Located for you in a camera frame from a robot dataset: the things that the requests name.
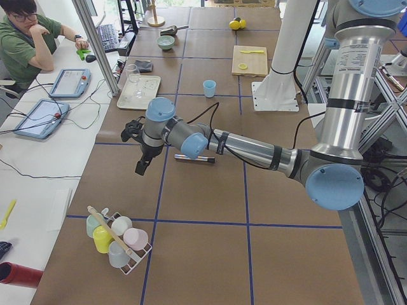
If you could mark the black keyboard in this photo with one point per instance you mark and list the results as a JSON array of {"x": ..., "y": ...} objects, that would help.
[{"x": 108, "y": 37}]

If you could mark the yellow spatula on desk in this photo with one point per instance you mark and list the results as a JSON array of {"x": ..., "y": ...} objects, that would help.
[{"x": 7, "y": 214}]

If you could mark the yellow cup in rack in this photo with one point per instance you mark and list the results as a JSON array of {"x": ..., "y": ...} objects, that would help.
[{"x": 102, "y": 239}]

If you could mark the far blue teach pendant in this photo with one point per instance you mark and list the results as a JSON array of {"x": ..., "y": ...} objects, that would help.
[{"x": 70, "y": 83}]

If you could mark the metal scoop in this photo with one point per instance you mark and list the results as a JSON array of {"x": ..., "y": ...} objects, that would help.
[{"x": 172, "y": 30}]

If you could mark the green plastic toy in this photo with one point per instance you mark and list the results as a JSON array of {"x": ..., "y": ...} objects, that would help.
[{"x": 82, "y": 53}]

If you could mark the aluminium frame post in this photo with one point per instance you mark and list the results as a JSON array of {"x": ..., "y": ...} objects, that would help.
[{"x": 86, "y": 20}]

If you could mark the white cup in rack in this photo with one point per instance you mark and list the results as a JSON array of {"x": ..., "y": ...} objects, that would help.
[{"x": 121, "y": 224}]

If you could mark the wooden cutting board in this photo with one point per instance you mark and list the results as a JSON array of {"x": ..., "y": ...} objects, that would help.
[{"x": 257, "y": 63}]

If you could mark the pink cup in rack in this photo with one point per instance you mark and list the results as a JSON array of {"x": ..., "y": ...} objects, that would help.
[{"x": 135, "y": 238}]

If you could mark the white camera stand post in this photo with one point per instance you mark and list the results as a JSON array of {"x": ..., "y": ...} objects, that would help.
[{"x": 277, "y": 91}]

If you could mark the striped black pen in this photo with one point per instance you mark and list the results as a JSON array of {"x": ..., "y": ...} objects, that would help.
[{"x": 206, "y": 159}]

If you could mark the wooden mug tree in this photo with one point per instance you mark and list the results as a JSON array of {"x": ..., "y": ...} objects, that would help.
[{"x": 154, "y": 20}]

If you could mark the clear wine glass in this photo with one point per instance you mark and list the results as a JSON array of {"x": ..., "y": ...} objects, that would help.
[{"x": 133, "y": 77}]

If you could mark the dark grey folded cloth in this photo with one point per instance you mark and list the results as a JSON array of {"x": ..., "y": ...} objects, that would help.
[{"x": 144, "y": 66}]

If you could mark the black computer mouse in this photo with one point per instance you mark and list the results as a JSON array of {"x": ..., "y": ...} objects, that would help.
[{"x": 90, "y": 58}]

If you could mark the green ceramic bowl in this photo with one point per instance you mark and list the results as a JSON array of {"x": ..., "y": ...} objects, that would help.
[{"x": 166, "y": 42}]

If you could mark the grey cup in rack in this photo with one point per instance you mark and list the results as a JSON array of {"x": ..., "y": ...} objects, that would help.
[{"x": 117, "y": 256}]

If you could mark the light blue plastic cup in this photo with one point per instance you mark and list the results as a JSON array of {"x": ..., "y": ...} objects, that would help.
[{"x": 209, "y": 88}]

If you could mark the near blue teach pendant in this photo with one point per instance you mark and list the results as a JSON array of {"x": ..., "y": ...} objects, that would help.
[{"x": 42, "y": 119}]

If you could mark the person in green shirt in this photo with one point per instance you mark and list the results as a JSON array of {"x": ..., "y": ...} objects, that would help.
[{"x": 28, "y": 41}]

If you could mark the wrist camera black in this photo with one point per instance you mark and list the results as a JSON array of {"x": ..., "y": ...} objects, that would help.
[{"x": 133, "y": 130}]

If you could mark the red cylinder bottle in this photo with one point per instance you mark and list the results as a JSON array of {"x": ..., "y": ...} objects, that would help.
[{"x": 18, "y": 275}]

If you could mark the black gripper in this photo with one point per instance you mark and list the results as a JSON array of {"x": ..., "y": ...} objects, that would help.
[{"x": 150, "y": 150}]

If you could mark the yellow lemon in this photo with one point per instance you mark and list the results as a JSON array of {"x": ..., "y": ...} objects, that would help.
[
  {"x": 234, "y": 25},
  {"x": 242, "y": 23}
]

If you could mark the green cup in rack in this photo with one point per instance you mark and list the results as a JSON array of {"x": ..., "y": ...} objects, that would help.
[{"x": 91, "y": 224}]

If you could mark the blue teach pendant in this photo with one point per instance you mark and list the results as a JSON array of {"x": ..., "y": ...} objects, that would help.
[
  {"x": 70, "y": 83},
  {"x": 42, "y": 119}
]

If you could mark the beige serving tray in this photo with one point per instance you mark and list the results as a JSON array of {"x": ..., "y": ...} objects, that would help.
[{"x": 149, "y": 86}]

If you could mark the white wire cup rack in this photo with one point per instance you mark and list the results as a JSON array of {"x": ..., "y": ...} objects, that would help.
[{"x": 136, "y": 256}]

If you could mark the white chair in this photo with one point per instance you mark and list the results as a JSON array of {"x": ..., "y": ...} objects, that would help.
[{"x": 317, "y": 111}]

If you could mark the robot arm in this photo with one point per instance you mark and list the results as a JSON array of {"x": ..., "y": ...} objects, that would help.
[{"x": 330, "y": 170}]

